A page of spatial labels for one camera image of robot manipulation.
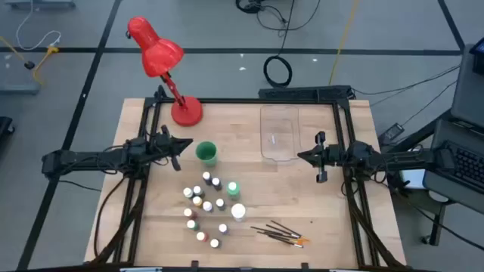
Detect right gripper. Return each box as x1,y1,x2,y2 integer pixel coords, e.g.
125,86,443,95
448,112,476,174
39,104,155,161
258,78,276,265
297,131,341,184

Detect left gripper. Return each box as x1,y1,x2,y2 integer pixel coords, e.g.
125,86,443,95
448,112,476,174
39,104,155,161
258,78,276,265
150,126,194,172

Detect green plastic cup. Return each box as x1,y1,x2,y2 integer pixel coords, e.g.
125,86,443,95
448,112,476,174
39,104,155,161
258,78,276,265
195,141,219,168

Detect clear plastic bin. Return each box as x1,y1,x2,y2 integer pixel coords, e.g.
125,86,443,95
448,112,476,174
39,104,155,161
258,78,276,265
259,104,303,162

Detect large green paint bottle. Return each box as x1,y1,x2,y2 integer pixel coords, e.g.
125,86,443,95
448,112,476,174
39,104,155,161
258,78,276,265
226,181,241,201

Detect large white paint bottle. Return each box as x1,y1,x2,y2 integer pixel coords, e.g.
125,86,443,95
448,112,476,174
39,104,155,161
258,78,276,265
231,202,247,222

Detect black power strip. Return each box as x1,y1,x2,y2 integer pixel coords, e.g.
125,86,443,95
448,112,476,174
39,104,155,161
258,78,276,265
258,85,355,101

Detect black power adapter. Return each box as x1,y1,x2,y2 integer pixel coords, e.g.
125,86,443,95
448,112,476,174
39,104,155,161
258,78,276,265
379,122,405,144

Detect red desk lamp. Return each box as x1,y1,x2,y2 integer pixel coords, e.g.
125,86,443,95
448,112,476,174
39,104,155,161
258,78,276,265
126,15,204,128

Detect white cardboard box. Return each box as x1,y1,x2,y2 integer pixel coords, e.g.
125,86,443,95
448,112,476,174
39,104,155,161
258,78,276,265
399,168,428,190

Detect white round object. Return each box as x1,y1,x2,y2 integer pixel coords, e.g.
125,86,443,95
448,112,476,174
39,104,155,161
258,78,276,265
428,190,450,204

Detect grey cart shelf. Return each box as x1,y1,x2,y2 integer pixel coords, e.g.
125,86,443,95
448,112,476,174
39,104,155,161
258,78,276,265
422,119,484,215

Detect black keyboard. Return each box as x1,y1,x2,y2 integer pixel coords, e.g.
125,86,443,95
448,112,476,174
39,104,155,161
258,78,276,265
442,140,484,190

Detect grey cart base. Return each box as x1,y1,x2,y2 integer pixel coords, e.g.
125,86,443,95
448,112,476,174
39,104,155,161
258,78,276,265
0,81,42,95
4,0,76,9

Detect black caster base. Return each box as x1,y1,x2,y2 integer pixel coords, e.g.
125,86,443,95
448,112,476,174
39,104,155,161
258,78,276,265
0,116,16,138

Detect dark monitor screen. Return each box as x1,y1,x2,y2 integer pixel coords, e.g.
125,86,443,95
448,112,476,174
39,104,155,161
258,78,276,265
471,36,484,75

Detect coiled black cable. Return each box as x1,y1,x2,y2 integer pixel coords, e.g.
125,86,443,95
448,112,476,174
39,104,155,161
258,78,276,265
262,0,296,88

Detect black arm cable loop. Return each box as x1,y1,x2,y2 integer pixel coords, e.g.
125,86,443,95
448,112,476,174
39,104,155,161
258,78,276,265
93,175,128,260

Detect long yellow cable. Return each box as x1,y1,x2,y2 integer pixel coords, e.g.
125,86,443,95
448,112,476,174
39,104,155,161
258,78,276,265
327,0,360,86

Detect black floor cables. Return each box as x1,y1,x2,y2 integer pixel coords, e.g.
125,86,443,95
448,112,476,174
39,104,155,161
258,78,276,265
351,64,462,107

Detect black cable bundle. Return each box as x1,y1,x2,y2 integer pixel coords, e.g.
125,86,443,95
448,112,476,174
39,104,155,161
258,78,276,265
234,0,322,33

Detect yellow extension cable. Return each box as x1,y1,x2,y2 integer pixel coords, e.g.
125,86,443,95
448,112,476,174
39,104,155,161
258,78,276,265
33,45,61,86

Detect yellow cable with black plug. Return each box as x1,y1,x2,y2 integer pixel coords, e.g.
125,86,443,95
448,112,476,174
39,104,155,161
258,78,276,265
0,36,36,71

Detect white floor cable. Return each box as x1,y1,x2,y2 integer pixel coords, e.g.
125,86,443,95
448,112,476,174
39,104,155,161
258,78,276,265
14,0,62,51

